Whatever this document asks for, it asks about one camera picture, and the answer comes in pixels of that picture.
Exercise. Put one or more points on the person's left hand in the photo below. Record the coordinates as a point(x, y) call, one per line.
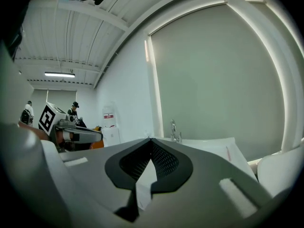
point(64, 140)

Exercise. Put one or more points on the person's left forearm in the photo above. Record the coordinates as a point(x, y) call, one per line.
point(33, 130)

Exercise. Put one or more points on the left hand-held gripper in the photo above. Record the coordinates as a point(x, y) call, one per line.
point(48, 119)

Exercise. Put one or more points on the orange plastic object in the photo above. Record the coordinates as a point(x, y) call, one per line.
point(97, 145)

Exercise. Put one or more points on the white cabinet with red label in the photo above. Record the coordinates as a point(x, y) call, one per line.
point(111, 129)

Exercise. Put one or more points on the large grey roller blind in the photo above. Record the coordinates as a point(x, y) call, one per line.
point(213, 84)

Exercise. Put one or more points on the small grey roller blind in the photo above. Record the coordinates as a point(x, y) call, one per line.
point(57, 97)

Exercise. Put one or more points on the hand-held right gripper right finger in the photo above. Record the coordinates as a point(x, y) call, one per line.
point(202, 174)

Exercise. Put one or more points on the ceiling strip light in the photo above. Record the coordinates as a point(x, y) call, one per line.
point(59, 74)

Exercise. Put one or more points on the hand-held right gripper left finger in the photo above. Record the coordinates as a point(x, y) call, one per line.
point(95, 165)

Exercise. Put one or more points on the chrome faucet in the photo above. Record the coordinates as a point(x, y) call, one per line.
point(174, 133)

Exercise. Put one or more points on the white sink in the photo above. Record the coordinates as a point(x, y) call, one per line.
point(213, 148)

